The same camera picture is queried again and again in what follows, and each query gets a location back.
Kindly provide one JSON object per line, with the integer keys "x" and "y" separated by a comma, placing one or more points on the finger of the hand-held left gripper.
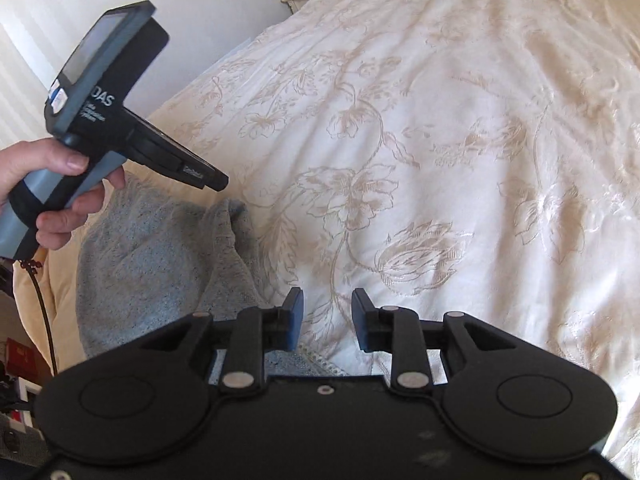
{"x": 214, "y": 177}

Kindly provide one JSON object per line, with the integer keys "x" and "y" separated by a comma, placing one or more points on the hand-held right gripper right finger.
{"x": 360, "y": 320}

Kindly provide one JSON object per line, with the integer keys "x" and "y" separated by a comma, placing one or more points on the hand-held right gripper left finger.
{"x": 295, "y": 320}

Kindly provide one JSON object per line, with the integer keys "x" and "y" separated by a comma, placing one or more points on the grey-blue pants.
{"x": 150, "y": 260}

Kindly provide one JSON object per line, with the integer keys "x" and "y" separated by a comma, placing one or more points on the person's left hand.
{"x": 50, "y": 157}

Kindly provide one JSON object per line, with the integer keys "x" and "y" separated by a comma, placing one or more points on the bed with cream embroidered bedspread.
{"x": 450, "y": 110}

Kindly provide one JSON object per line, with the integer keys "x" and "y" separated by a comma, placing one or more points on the dark red box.
{"x": 21, "y": 356}

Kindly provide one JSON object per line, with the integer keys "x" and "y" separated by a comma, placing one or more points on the white frame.
{"x": 25, "y": 400}

